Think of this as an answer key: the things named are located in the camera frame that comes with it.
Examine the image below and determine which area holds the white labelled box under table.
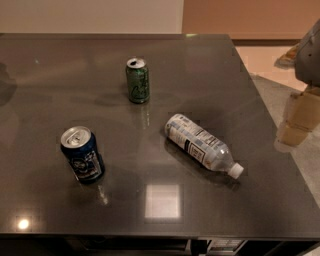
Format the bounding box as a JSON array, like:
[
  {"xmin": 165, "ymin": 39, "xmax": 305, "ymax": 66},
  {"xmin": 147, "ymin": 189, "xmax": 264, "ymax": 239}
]
[{"xmin": 208, "ymin": 239, "xmax": 246, "ymax": 256}]

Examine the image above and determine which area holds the clear plastic water bottle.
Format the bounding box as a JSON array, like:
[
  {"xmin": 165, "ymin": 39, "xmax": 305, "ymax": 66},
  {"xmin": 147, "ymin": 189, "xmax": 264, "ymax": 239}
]
[{"xmin": 164, "ymin": 114, "xmax": 244, "ymax": 179}]

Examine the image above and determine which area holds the green soda can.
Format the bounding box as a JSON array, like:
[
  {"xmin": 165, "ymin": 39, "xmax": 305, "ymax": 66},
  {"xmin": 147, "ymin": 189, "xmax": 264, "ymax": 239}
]
[{"xmin": 126, "ymin": 57, "xmax": 150, "ymax": 104}]

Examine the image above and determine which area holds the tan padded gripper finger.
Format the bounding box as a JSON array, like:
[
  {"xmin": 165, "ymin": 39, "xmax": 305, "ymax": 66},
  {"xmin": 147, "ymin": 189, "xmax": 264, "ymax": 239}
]
[{"xmin": 274, "ymin": 86, "xmax": 320, "ymax": 153}]

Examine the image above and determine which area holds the blue soda can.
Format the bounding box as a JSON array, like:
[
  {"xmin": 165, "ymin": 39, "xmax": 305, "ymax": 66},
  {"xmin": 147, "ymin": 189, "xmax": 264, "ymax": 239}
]
[{"xmin": 60, "ymin": 126, "xmax": 105, "ymax": 184}]

